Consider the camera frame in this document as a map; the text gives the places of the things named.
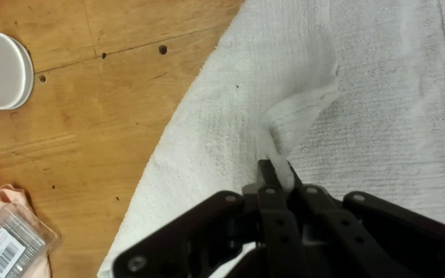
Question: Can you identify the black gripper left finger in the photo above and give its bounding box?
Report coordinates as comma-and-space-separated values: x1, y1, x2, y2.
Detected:
113, 160, 306, 278

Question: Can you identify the white towel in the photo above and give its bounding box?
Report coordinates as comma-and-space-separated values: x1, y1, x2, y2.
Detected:
97, 0, 445, 278

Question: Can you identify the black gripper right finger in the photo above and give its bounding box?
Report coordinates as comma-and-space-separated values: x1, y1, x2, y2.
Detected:
286, 166, 445, 278

